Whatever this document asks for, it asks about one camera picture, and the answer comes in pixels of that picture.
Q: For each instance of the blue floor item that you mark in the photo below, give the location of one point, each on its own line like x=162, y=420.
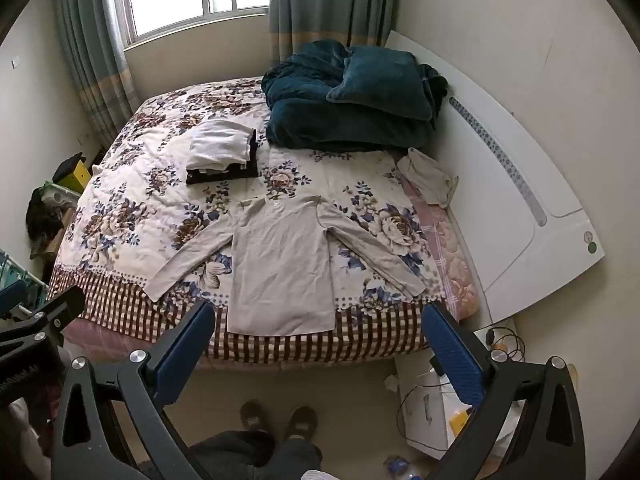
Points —
x=398, y=465

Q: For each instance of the person's legs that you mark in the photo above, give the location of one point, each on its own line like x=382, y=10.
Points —
x=260, y=457

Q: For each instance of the white headboard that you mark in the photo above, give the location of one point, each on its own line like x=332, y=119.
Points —
x=525, y=240

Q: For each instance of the pink quilted mattress pad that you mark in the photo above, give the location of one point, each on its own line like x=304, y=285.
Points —
x=450, y=255

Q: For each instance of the white folded clothes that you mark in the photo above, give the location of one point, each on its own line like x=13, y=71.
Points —
x=217, y=142

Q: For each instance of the crumpled white tissue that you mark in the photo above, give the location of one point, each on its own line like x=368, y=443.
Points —
x=391, y=383

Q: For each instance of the floral bedspread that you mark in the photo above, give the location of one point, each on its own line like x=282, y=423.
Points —
x=140, y=210

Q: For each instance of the teal curtain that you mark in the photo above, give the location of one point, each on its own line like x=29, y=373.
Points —
x=330, y=5
x=95, y=60

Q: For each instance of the yellow box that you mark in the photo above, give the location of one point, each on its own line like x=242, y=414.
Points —
x=80, y=177

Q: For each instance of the black folded garment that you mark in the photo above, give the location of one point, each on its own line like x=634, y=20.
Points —
x=250, y=167

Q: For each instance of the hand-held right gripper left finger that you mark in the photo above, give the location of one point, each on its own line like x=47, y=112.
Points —
x=182, y=347

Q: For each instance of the dark slipper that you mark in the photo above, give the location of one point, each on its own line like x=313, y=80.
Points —
x=254, y=416
x=301, y=422

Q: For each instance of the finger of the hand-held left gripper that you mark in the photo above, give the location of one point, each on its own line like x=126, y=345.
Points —
x=60, y=307
x=11, y=296

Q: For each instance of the beige long-sleeve shirt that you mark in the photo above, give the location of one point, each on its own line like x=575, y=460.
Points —
x=280, y=270

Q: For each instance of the teal plastic rack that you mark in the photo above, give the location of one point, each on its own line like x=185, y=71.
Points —
x=20, y=270

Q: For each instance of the white nightstand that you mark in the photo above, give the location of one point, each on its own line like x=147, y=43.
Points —
x=425, y=420

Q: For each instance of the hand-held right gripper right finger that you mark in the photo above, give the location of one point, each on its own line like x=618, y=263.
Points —
x=455, y=360

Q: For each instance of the dark bag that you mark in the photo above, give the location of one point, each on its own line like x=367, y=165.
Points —
x=45, y=220

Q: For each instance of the teal plush pillow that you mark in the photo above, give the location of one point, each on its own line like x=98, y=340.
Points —
x=385, y=87

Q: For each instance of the teal plush blanket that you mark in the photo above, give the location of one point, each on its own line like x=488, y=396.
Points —
x=310, y=115

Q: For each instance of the small crumpled beige cloth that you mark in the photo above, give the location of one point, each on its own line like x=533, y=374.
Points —
x=427, y=180

